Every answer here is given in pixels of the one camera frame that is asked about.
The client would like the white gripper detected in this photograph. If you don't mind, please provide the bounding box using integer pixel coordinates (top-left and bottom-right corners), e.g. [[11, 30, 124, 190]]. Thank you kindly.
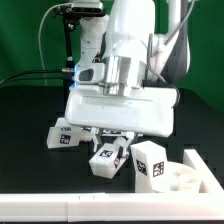
[[65, 85, 177, 158]]

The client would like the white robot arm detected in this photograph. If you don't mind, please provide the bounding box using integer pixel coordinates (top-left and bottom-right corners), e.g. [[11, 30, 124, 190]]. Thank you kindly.
[[65, 0, 195, 137]]

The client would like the white L-shaped fence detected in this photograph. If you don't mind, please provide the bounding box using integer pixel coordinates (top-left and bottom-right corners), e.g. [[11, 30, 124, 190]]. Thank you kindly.
[[0, 149, 224, 222]]

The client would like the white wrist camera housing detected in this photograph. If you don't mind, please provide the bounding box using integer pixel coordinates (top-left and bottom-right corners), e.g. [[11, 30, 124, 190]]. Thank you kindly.
[[74, 63, 105, 85]]

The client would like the black cable upper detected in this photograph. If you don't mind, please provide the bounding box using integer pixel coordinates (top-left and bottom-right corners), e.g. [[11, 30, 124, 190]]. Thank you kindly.
[[0, 68, 75, 84]]

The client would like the black cable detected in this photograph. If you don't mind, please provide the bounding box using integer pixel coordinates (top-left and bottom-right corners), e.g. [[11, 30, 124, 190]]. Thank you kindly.
[[0, 75, 74, 88], [0, 68, 75, 84]]

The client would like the black cable lower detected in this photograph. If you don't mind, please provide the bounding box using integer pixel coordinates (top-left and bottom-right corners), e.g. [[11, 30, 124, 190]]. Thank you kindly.
[[0, 75, 74, 88]]

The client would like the black camera stand pole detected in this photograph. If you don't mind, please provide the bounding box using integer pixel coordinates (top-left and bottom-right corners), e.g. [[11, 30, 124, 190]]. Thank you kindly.
[[63, 17, 75, 69]]

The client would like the black camera on stand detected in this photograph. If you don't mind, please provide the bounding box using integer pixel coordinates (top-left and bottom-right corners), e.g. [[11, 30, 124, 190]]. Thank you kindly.
[[53, 0, 106, 17]]

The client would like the grey camera cable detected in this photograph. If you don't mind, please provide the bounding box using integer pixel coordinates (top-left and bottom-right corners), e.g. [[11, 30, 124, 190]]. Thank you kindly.
[[37, 3, 72, 87]]

